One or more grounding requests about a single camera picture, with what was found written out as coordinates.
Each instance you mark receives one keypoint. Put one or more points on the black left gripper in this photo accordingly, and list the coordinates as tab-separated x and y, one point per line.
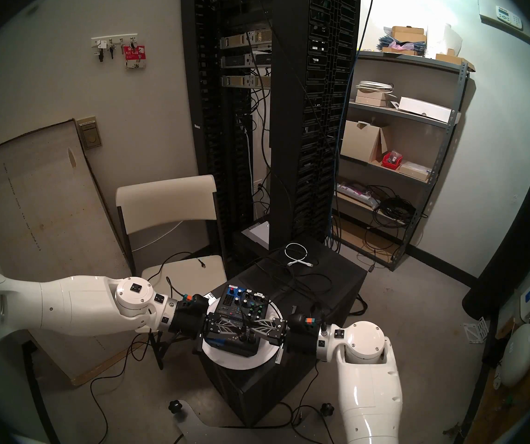
191	316

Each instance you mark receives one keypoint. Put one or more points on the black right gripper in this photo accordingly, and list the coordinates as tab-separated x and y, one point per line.
302	334

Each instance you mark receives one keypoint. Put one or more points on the black and blue audio mixer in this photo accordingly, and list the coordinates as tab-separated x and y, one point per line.
242	302

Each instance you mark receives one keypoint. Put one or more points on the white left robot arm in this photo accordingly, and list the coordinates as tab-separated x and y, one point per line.
61	304

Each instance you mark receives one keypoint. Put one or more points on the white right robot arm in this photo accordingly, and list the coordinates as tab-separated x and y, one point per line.
371	383

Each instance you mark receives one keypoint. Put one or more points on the white round plate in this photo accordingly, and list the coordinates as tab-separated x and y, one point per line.
237	362

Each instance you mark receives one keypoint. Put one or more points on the black star knob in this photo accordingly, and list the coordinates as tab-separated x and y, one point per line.
327	409
175	406

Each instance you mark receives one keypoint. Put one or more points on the grey flat box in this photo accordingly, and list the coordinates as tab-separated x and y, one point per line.
258	232

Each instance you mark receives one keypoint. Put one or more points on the flat brown cardboard sheet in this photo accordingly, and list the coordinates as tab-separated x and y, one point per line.
362	237

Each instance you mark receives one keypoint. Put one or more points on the beige folding chair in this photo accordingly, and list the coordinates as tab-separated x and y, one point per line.
163	202

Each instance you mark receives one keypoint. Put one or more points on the white and pink package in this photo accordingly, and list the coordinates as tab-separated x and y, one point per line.
355	191

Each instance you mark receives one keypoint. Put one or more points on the black server rack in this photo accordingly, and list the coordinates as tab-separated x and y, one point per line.
293	124

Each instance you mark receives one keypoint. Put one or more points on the small red bin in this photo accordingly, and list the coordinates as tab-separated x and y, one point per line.
391	161

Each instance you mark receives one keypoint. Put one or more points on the open cardboard box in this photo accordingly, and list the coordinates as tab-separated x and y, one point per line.
360	142

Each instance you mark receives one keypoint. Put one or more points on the flat tan box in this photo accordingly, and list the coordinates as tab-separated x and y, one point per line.
414	170

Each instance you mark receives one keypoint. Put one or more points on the large pale wooden board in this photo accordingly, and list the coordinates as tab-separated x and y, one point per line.
38	207

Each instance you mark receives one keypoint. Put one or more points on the beige rack unit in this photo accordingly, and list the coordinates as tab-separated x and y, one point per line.
237	40
239	81

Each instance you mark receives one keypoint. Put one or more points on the white oval device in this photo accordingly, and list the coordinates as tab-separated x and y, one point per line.
517	355

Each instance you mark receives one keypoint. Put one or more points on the small beige box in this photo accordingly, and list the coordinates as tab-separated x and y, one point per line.
371	101

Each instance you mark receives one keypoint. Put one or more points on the large black foam panel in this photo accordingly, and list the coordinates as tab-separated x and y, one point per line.
515	244

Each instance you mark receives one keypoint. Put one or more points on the dark grey rack unit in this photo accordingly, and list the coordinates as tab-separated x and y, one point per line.
242	60

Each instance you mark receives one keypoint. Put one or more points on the white flat box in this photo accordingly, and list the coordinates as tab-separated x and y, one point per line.
424	107

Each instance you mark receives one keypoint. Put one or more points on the dark hanging key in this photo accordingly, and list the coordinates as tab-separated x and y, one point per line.
112	51
101	53

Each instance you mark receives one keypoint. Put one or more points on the grey metal shelf unit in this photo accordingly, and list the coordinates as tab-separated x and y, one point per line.
408	60

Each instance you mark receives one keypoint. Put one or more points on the white key hook rack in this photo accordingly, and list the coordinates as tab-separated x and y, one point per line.
117	39

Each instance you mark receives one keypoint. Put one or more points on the pink and blue bag stack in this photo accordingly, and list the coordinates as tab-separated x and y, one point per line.
399	46

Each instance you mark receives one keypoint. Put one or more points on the closed cardboard box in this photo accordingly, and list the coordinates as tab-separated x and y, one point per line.
408	33

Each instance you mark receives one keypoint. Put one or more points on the white paper bag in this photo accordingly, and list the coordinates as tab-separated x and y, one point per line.
445	38

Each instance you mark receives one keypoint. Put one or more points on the white alarm keypad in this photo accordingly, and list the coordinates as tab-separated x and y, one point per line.
508	16

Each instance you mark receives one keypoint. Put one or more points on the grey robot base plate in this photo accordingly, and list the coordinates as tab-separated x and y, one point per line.
195	424

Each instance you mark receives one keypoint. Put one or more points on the white lattice bracket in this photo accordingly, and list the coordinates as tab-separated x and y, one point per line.
475	329

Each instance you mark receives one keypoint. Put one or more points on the beige wall control plate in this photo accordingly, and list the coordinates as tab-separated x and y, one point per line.
90	135

